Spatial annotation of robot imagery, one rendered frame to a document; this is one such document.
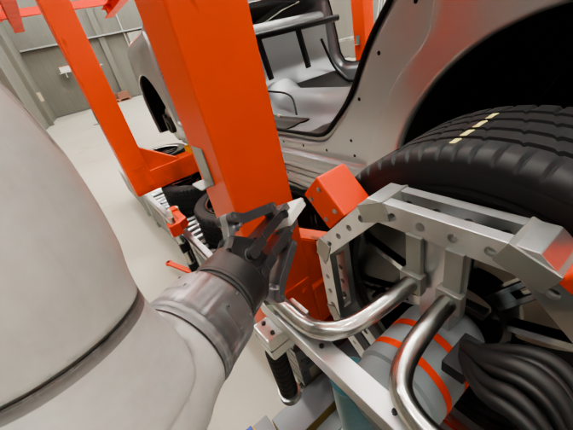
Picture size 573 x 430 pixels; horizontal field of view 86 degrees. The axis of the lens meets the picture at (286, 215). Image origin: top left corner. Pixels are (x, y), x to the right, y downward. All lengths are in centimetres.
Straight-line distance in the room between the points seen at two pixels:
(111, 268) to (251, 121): 54
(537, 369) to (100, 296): 37
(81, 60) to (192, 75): 194
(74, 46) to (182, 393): 243
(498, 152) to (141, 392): 46
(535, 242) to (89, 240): 40
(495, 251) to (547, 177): 10
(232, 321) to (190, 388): 6
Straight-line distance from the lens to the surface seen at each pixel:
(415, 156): 53
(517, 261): 42
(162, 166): 266
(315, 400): 141
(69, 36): 255
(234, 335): 27
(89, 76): 254
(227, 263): 30
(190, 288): 27
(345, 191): 58
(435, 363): 55
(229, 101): 66
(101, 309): 18
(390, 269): 88
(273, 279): 39
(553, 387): 40
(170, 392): 22
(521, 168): 47
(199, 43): 65
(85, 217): 18
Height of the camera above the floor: 136
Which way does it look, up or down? 30 degrees down
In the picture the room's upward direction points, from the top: 14 degrees counter-clockwise
